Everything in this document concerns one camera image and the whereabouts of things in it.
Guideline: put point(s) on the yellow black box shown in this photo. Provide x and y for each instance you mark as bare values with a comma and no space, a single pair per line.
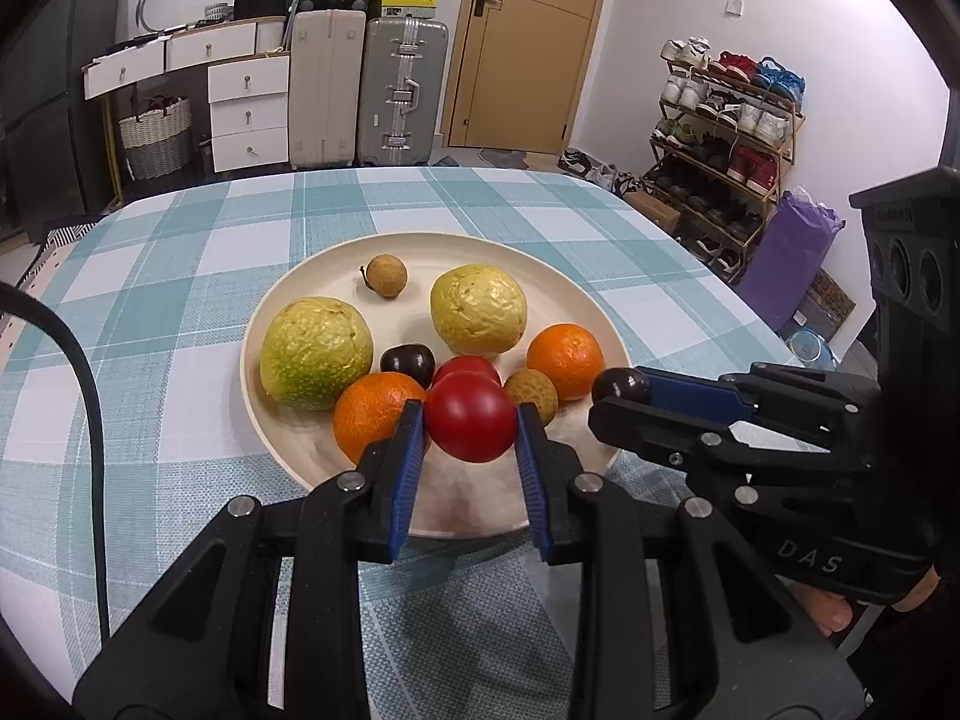
409,6

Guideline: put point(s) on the brown longan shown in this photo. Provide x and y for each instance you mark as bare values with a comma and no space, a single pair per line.
534,394
386,275

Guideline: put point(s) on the cardboard box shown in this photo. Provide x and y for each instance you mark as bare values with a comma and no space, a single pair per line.
652,211

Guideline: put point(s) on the wooden shoe rack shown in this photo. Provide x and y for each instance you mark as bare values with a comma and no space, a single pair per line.
789,135

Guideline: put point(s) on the small mandarin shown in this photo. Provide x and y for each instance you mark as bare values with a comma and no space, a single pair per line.
566,360

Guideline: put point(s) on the dotted floor rug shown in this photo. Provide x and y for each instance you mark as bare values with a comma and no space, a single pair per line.
60,247

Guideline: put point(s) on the white drawer desk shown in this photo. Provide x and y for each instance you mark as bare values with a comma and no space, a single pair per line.
247,112

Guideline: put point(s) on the woven basket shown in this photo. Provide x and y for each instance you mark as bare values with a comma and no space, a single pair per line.
156,139

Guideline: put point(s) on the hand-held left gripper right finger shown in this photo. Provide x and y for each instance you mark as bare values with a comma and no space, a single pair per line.
536,480

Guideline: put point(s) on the beige suitcase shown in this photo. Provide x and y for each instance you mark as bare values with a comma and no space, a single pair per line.
326,90

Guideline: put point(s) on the cream oval plate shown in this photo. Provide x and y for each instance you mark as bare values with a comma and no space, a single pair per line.
480,495

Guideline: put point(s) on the dark glass cabinet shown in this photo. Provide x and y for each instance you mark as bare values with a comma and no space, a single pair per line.
52,90

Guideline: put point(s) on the rows of shoes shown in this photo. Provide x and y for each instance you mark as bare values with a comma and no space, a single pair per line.
750,165

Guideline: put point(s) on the yellow pole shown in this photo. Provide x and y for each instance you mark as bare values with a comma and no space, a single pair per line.
114,157

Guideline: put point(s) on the red tomato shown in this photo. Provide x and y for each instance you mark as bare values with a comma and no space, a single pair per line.
465,369
471,420

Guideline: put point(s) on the large orange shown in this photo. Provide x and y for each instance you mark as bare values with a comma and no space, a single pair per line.
371,412

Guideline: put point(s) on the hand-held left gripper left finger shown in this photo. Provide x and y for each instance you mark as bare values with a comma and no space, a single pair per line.
401,480

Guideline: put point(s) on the person's right forearm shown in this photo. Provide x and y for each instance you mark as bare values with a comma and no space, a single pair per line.
907,645

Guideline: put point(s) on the silver suitcase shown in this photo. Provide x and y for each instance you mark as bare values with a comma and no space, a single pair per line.
401,90

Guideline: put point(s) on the dark plum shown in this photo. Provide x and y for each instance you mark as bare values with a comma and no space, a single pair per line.
619,385
405,364

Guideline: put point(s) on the purple bag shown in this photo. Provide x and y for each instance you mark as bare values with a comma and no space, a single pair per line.
787,255

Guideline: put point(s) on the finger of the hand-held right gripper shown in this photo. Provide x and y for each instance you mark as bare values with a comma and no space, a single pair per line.
645,427
690,394

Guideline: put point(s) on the person's right hand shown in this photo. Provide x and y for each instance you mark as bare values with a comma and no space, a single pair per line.
829,611

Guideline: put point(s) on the wooden door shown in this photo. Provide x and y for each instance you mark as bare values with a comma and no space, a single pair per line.
532,45

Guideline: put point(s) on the light blue bowl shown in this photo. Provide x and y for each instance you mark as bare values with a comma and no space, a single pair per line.
810,349

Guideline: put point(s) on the grey sneakers pile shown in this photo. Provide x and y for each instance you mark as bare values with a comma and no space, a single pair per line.
600,172

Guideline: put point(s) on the brown patterned mat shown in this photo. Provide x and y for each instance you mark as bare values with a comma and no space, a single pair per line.
829,296

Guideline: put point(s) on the yellow green citrus fruit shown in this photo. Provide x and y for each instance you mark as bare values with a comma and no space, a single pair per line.
478,309

